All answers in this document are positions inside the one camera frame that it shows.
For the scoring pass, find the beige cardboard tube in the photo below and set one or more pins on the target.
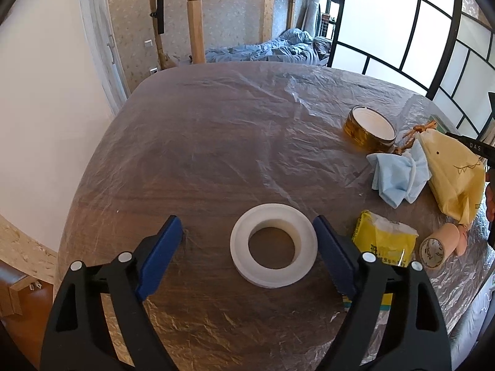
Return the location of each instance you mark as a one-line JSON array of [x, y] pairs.
[[441, 239]]

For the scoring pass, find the brown dried twig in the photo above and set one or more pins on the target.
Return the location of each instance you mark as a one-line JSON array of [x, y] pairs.
[[415, 129]]

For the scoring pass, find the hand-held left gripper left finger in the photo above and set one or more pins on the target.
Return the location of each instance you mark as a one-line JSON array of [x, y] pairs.
[[162, 255]]

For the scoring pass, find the blue blanket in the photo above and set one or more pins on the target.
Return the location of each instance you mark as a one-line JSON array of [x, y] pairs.
[[270, 50]]

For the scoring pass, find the chipboard panel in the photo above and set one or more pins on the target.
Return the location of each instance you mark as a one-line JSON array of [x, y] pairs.
[[23, 247]]

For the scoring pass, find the white door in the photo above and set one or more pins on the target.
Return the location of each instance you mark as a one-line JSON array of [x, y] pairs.
[[100, 27]]

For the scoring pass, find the blue face mask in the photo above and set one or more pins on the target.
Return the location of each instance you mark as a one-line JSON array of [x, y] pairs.
[[390, 174]]

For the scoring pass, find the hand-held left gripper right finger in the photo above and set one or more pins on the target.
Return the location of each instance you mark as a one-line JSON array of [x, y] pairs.
[[332, 255]]

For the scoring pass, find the wooden bunk bed frame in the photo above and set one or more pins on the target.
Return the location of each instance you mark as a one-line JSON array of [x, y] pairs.
[[195, 15]]

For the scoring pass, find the amber glass ashtray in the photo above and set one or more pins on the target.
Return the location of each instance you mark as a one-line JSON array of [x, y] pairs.
[[371, 123]]

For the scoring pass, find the black hanging device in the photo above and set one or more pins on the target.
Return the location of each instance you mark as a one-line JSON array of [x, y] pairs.
[[160, 15]]

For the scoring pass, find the wooden box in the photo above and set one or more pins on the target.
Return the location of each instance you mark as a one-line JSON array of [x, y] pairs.
[[9, 297]]

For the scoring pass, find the white tape roll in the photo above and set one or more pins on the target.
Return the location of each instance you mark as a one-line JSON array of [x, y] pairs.
[[239, 247]]

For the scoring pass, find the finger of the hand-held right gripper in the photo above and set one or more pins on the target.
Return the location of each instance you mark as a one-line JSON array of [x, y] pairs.
[[470, 146]]

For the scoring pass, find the black framed sliding screen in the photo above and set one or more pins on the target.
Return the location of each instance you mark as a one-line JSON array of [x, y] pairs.
[[390, 15]]

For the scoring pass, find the yellow tissue packet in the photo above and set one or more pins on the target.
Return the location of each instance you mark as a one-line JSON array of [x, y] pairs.
[[379, 239]]

